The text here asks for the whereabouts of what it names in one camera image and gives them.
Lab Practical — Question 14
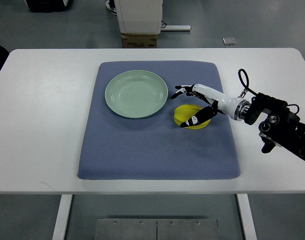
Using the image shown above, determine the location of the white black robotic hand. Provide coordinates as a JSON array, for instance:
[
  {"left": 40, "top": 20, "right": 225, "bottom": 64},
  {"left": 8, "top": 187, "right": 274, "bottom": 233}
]
[{"left": 170, "top": 84, "right": 250, "bottom": 128}]

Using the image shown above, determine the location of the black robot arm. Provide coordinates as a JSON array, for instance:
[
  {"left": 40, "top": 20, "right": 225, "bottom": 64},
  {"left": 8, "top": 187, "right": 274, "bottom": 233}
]
[{"left": 238, "top": 69, "right": 305, "bottom": 161}]

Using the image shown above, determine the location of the light green plate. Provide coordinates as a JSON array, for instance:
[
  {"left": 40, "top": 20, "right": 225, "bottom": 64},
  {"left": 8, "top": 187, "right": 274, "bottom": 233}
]
[{"left": 105, "top": 70, "right": 168, "bottom": 119}]

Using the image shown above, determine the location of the grey floor socket cover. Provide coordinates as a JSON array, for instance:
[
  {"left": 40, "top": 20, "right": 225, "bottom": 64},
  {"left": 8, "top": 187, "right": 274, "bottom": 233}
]
[{"left": 222, "top": 37, "right": 237, "bottom": 46}]

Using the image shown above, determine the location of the white table leg right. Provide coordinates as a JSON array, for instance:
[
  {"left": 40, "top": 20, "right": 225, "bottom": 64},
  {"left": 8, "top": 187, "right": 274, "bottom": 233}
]
[{"left": 236, "top": 193, "right": 257, "bottom": 240}]

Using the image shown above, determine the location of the white table leg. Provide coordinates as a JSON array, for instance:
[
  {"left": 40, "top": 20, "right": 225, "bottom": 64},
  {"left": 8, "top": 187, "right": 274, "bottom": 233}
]
[
  {"left": 52, "top": 194, "right": 73, "bottom": 240},
  {"left": 236, "top": 193, "right": 257, "bottom": 240}
]

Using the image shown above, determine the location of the cardboard box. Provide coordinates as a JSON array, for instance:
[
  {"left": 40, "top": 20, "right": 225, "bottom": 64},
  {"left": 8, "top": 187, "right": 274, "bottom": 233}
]
[{"left": 121, "top": 33, "right": 158, "bottom": 49}]

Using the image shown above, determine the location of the blue quilted mat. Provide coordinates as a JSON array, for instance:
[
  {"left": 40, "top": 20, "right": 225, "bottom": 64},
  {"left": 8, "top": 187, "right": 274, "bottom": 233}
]
[{"left": 77, "top": 60, "right": 240, "bottom": 180}]

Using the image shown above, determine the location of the person's right sneaker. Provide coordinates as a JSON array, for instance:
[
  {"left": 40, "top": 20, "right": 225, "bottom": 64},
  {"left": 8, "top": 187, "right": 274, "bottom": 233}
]
[{"left": 105, "top": 0, "right": 117, "bottom": 16}]

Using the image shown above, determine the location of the white table leg left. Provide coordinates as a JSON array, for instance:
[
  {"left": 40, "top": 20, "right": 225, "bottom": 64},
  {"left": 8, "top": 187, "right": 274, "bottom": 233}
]
[{"left": 52, "top": 194, "right": 73, "bottom": 240}]

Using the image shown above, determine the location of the black object top left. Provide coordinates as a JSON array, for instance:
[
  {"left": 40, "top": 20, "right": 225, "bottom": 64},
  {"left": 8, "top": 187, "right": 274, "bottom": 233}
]
[{"left": 24, "top": 0, "right": 71, "bottom": 13}]

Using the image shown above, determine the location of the white floor rail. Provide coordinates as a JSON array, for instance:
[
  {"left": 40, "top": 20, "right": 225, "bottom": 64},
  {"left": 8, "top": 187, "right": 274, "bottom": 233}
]
[{"left": 160, "top": 25, "right": 191, "bottom": 32}]

